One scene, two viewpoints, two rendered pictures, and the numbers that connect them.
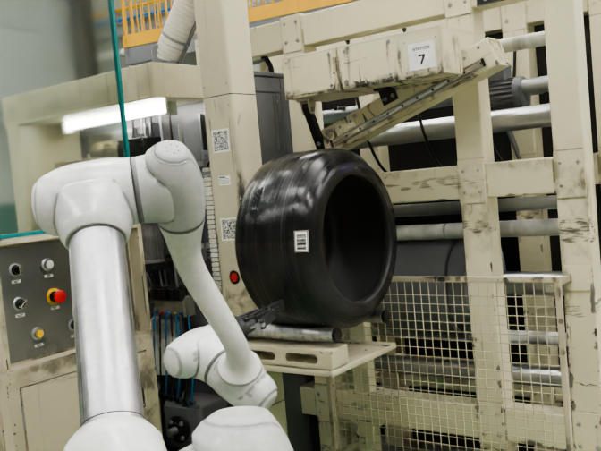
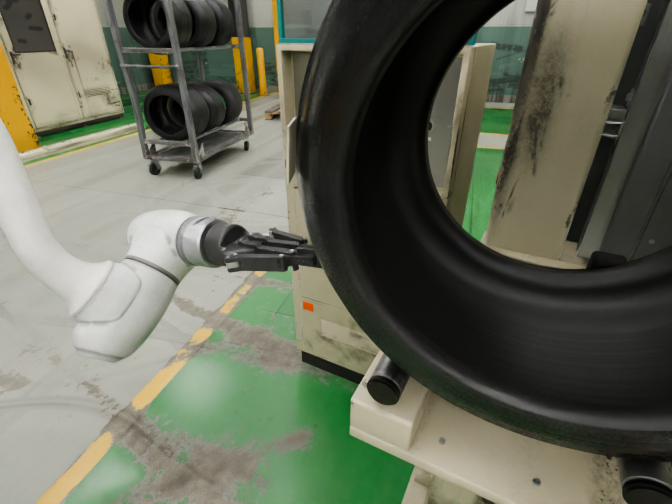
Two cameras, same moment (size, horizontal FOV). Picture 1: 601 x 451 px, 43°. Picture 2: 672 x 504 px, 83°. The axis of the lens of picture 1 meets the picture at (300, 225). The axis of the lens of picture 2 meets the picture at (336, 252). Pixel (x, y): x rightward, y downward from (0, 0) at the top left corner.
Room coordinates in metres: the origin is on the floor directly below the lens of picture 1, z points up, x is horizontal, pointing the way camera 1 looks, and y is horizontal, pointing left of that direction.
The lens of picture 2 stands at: (2.10, -0.39, 1.30)
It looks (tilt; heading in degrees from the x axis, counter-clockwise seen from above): 30 degrees down; 80
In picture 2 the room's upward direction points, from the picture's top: straight up
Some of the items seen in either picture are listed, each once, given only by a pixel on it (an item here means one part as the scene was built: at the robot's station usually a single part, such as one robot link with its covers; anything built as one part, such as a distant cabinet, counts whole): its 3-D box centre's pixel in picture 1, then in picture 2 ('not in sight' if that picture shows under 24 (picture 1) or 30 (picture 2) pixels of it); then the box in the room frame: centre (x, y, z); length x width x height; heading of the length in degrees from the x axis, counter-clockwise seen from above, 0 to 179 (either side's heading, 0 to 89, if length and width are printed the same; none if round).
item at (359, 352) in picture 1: (318, 354); (500, 388); (2.43, -0.02, 0.80); 0.37 x 0.36 x 0.02; 143
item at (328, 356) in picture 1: (292, 353); (418, 343); (2.32, 0.06, 0.84); 0.36 x 0.09 x 0.06; 53
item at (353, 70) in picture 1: (376, 67); not in sight; (2.59, -0.30, 1.71); 0.61 x 0.25 x 0.15; 53
